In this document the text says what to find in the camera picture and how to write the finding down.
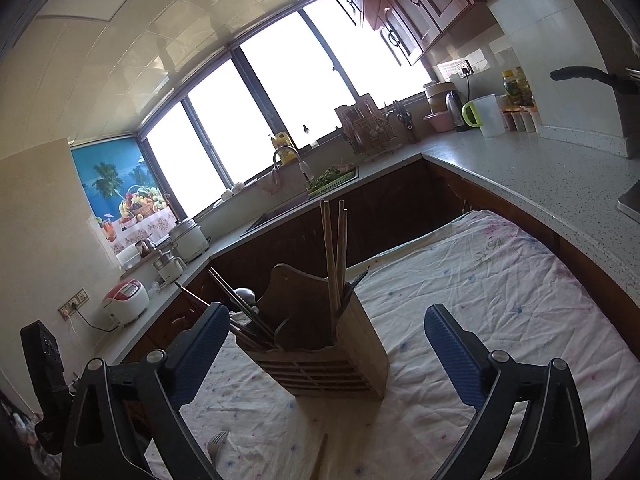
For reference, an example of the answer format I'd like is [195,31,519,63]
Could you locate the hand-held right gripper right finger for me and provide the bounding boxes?
[424,304,594,480]

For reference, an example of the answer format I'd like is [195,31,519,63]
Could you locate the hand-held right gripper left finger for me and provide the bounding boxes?
[60,302,231,480]

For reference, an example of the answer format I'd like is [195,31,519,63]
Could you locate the metal chopstick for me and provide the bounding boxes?
[174,282,267,349]
[207,267,276,344]

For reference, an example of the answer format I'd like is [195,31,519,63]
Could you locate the wooden utensil holder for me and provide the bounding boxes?
[234,262,391,402]

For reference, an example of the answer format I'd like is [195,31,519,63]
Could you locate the wooden chopstick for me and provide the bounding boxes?
[335,199,345,312]
[340,207,349,307]
[320,200,337,347]

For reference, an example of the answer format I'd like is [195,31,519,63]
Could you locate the floral white cloth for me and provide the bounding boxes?
[145,209,640,480]

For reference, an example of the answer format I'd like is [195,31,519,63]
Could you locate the red and white rice cooker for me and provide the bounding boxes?
[101,279,151,330]

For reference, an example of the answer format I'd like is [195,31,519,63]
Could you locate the metal fork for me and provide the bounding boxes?
[206,430,230,467]

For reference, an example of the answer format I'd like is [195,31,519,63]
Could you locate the white steamer pot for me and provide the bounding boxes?
[169,217,210,263]

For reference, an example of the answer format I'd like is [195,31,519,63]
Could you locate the kitchen sink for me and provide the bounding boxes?
[240,180,361,239]

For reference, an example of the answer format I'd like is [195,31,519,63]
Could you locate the wooden base cabinets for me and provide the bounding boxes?
[125,157,640,362]

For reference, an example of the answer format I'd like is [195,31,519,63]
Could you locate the grey kitchen countertop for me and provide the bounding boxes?
[95,132,640,361]

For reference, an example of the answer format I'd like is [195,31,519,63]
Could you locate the sink faucet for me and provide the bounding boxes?
[272,145,314,187]

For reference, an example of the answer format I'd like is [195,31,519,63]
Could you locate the green vegetable basket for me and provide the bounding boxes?
[306,165,359,197]

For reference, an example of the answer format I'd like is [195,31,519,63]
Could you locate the yellow detergent bottle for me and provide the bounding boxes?
[270,131,297,166]

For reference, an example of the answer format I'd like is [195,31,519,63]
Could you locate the pink basin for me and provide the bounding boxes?
[424,112,454,134]

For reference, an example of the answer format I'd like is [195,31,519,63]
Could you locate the steel gas stove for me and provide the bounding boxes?
[617,189,640,222]

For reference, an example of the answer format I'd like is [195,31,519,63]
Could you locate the dish rack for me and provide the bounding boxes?
[334,94,404,156]

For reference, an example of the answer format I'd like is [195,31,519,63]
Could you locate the spice jar set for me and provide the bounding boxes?
[500,105,544,134]

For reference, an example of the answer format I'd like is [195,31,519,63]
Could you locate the steel electric kettle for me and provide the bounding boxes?
[444,91,471,134]

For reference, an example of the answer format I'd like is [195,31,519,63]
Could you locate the beige ceramic pot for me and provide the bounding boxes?
[424,81,457,116]

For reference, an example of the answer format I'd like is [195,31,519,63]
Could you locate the yellow cap oil bottle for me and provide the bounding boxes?
[501,69,521,107]

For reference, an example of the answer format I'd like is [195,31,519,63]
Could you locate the kitchen window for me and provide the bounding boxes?
[134,0,434,217]

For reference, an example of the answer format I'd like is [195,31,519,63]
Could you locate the dark sauce bottle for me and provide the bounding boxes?
[518,67,537,107]

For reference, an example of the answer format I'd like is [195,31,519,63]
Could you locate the black wok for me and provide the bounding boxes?
[550,65,640,111]

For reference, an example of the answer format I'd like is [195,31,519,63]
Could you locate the fruit and palm wall poster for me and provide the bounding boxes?
[70,135,179,257]

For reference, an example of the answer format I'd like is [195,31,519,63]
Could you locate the white jug green handle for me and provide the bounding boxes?
[461,94,507,139]

